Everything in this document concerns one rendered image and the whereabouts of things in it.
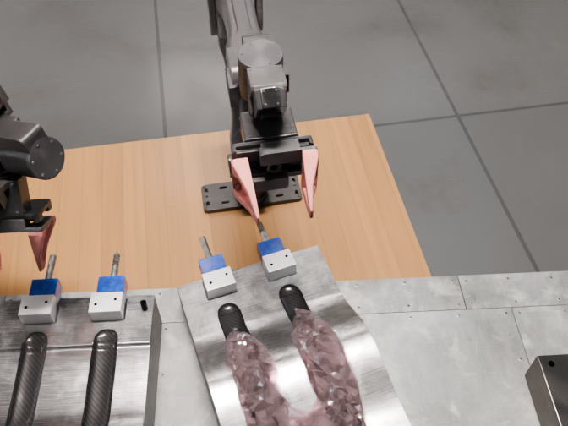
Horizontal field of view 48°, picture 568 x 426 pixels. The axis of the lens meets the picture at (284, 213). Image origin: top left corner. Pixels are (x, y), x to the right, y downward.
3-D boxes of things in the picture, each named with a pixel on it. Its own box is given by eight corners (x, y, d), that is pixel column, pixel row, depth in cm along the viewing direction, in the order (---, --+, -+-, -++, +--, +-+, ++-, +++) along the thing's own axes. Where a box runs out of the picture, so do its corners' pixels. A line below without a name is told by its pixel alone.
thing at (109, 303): (106, 263, 111) (99, 244, 107) (134, 261, 111) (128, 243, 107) (95, 329, 103) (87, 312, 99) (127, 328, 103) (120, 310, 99)
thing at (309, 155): (331, 193, 73) (315, 136, 78) (270, 202, 72) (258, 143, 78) (328, 229, 78) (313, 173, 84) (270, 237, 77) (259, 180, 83)
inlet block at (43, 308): (43, 265, 111) (34, 247, 107) (72, 264, 111) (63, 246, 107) (28, 332, 103) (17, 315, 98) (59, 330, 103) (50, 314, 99)
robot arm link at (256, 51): (302, 63, 77) (285, 6, 84) (231, 71, 76) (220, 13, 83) (299, 132, 86) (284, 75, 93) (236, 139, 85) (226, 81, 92)
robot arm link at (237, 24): (288, 68, 87) (256, -47, 106) (222, 75, 86) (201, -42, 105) (287, 133, 96) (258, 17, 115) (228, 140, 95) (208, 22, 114)
